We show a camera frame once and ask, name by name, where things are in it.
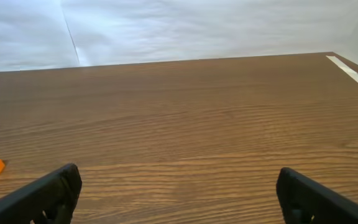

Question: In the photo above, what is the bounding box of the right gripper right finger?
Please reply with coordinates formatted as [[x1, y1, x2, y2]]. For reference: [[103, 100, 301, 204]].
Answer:
[[275, 167, 358, 224]]

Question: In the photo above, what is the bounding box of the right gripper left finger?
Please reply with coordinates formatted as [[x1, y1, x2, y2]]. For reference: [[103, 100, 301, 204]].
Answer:
[[0, 163, 83, 224]]

